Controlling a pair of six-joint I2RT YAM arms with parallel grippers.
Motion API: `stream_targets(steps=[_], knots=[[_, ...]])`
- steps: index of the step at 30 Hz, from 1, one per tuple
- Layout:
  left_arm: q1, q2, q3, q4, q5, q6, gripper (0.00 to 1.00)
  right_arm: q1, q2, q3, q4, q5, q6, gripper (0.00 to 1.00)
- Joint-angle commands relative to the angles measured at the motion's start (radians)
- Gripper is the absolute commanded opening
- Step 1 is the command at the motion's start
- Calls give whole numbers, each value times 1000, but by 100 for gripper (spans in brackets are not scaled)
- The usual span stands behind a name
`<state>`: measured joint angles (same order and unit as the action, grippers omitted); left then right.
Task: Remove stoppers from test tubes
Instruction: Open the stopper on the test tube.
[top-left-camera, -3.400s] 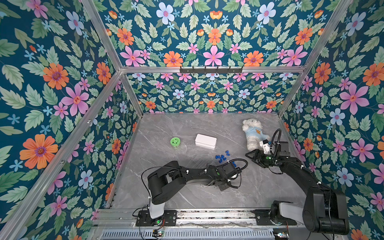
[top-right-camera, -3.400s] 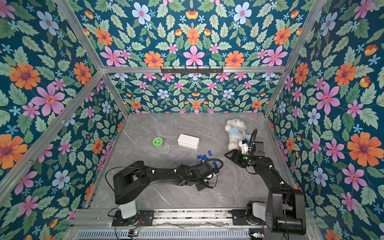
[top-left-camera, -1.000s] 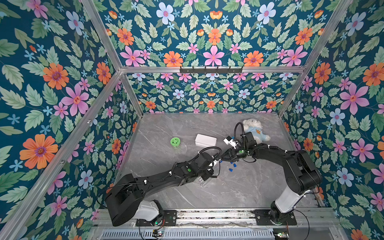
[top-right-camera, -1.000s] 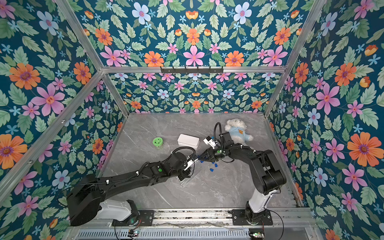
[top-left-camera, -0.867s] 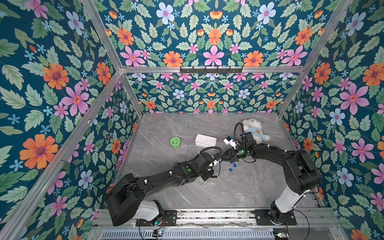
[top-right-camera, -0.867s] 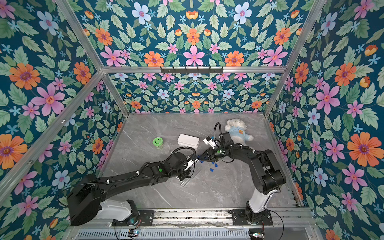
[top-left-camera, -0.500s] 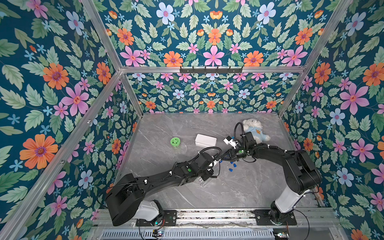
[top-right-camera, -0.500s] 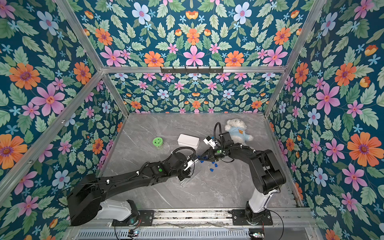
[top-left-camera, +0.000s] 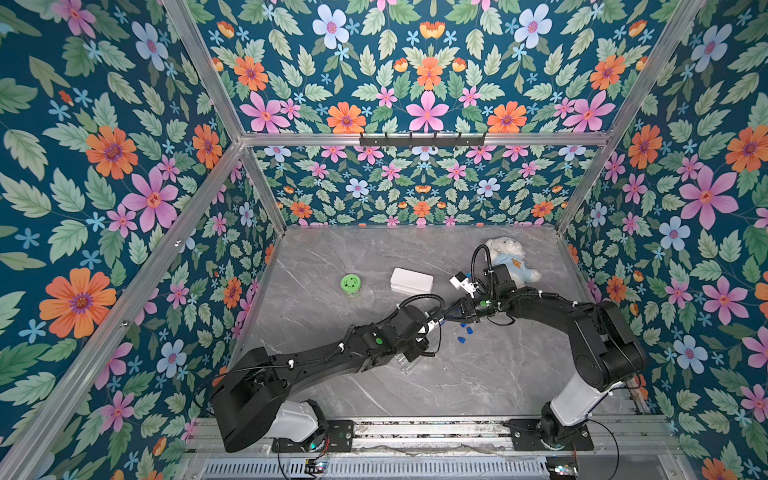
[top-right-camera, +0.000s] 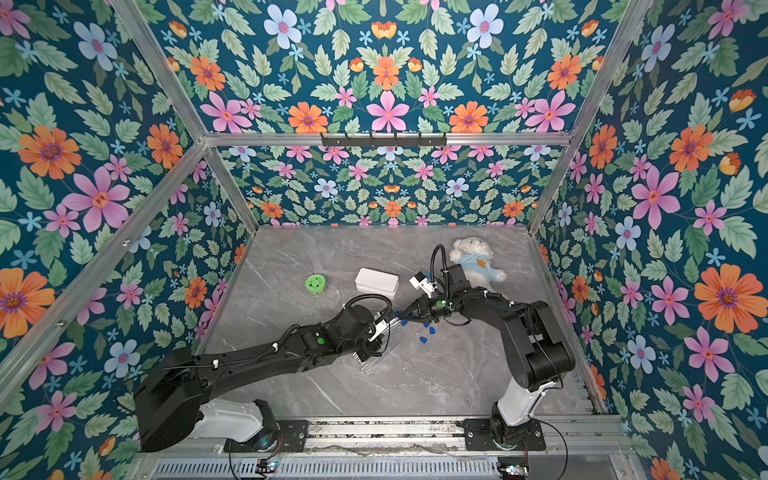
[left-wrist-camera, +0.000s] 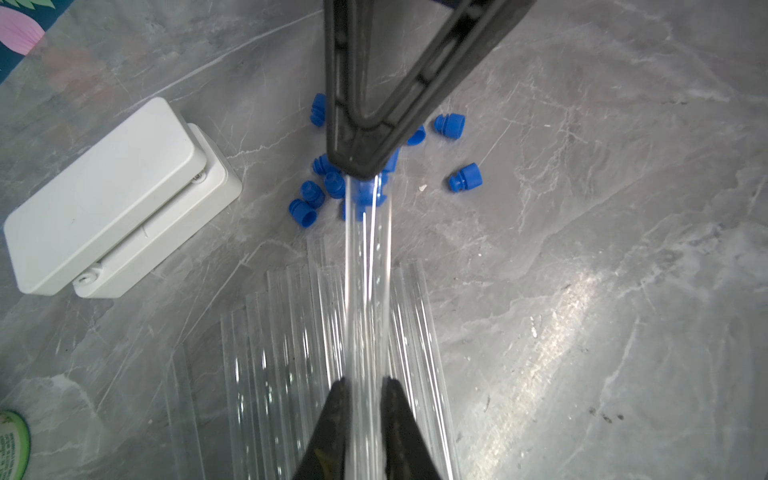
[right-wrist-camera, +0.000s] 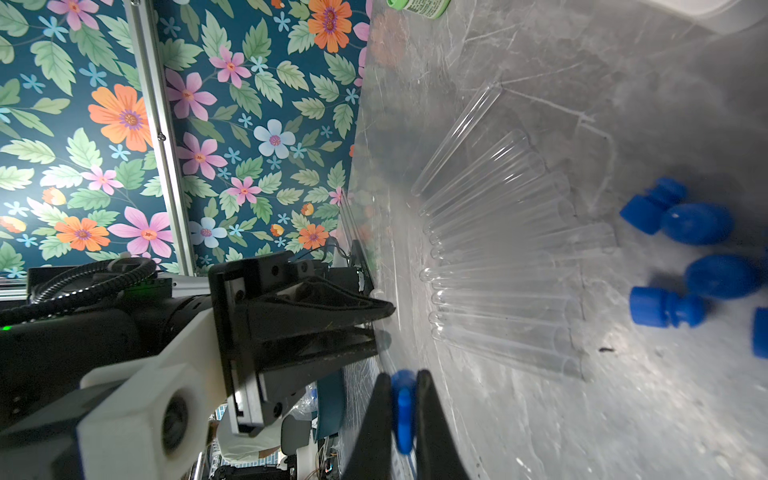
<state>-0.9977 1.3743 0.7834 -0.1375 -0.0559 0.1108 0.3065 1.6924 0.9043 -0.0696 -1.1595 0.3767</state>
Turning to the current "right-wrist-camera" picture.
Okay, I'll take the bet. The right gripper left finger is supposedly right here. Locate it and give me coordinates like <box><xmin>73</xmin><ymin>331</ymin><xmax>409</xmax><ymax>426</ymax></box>
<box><xmin>342</xmin><ymin>373</ymin><xmax>393</xmax><ymax>480</ymax></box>

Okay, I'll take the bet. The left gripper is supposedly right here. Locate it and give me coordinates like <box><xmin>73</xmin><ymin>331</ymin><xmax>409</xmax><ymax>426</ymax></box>
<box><xmin>1</xmin><ymin>252</ymin><xmax>396</xmax><ymax>479</ymax></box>

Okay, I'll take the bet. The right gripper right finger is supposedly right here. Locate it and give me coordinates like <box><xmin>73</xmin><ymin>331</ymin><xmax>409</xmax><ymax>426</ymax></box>
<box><xmin>415</xmin><ymin>370</ymin><xmax>470</xmax><ymax>480</ymax></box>

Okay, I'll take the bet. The eleventh blue stopper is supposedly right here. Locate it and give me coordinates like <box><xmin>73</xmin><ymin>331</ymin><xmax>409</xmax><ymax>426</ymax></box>
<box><xmin>391</xmin><ymin>370</ymin><xmax>417</xmax><ymax>455</ymax></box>

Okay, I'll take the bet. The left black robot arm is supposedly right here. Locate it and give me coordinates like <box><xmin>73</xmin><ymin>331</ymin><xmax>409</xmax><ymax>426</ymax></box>
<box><xmin>1</xmin><ymin>252</ymin><xmax>395</xmax><ymax>479</ymax></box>

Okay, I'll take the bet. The green lidded small jar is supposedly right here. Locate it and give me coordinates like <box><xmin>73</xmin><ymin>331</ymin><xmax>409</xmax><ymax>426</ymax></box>
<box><xmin>387</xmin><ymin>0</ymin><xmax>451</xmax><ymax>20</ymax></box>

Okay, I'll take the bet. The white rectangular plastic box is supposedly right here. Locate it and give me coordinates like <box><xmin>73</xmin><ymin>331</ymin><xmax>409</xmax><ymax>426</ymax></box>
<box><xmin>642</xmin><ymin>0</ymin><xmax>767</xmax><ymax>35</ymax></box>

